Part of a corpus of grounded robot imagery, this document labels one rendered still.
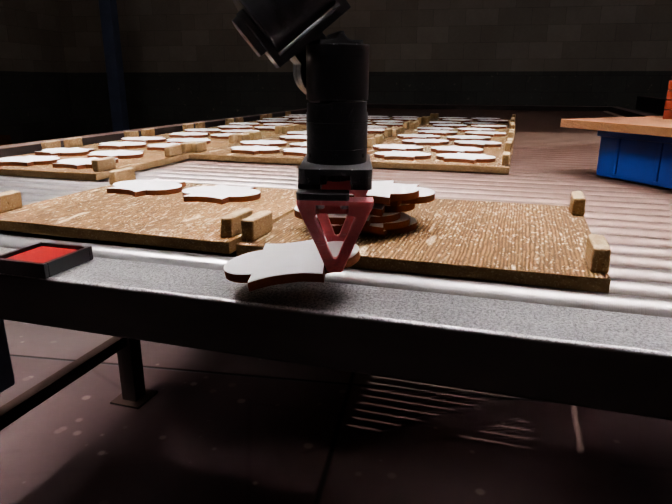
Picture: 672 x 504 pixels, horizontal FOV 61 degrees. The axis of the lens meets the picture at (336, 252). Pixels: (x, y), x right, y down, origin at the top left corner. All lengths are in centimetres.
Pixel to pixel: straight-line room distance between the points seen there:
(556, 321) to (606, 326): 4
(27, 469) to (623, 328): 180
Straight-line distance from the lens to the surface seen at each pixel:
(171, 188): 102
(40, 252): 75
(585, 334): 53
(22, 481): 201
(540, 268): 62
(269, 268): 55
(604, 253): 62
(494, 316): 54
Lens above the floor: 112
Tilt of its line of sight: 17 degrees down
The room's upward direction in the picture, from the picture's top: straight up
